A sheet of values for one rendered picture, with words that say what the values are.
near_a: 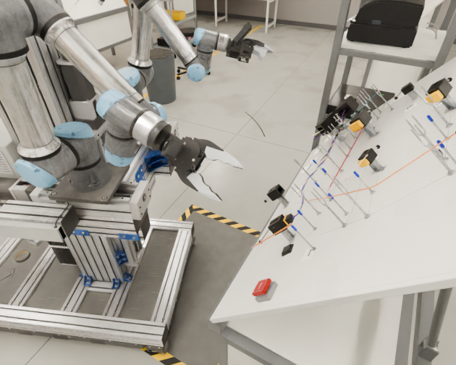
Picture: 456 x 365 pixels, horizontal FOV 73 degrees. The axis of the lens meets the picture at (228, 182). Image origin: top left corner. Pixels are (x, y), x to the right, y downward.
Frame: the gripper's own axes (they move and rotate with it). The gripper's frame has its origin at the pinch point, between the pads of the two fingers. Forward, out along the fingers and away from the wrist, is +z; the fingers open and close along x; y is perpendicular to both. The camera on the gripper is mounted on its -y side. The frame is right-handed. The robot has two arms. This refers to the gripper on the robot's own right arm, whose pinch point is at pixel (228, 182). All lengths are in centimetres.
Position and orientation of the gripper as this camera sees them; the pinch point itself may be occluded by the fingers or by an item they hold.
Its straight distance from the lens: 67.7
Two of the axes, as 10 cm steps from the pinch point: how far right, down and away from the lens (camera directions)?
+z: 8.3, 5.5, -1.0
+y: 1.3, -0.2, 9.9
